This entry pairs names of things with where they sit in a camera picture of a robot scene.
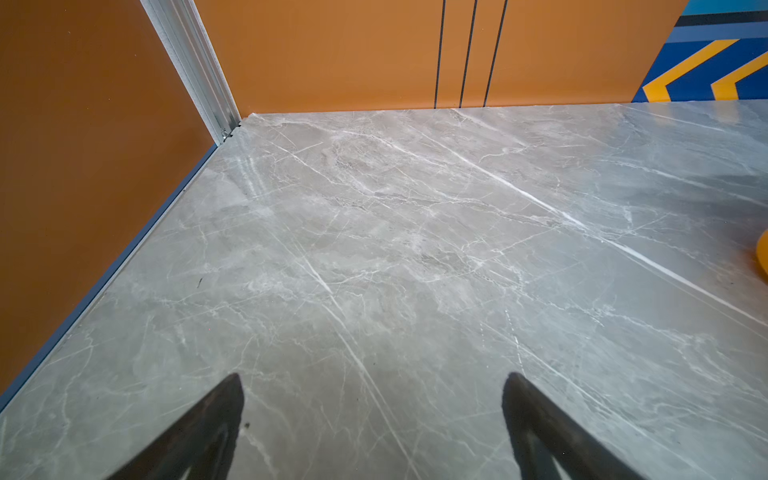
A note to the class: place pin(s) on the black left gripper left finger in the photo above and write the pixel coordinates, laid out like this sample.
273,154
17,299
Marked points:
199,445

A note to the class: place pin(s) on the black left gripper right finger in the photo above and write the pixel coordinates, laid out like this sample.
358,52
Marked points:
545,440

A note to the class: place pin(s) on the yellow plastic bin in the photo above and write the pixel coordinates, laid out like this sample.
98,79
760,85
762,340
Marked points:
762,252

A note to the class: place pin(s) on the aluminium corner frame post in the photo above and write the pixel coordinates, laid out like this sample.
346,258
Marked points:
180,28

